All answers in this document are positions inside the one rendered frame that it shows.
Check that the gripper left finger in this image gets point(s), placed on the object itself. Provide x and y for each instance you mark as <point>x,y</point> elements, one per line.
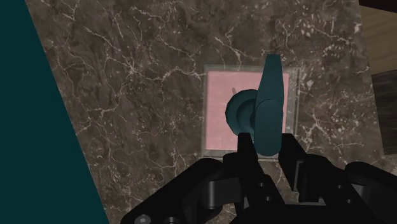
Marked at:
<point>198,189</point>

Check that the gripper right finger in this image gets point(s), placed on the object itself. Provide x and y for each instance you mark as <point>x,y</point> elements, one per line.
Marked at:
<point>313,173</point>

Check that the teal kitchen tool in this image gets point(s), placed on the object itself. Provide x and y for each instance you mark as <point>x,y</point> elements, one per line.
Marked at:
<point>269,118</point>

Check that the pink square clear-rimmed box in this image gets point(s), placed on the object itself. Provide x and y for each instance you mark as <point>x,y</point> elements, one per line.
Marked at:
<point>217,124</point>

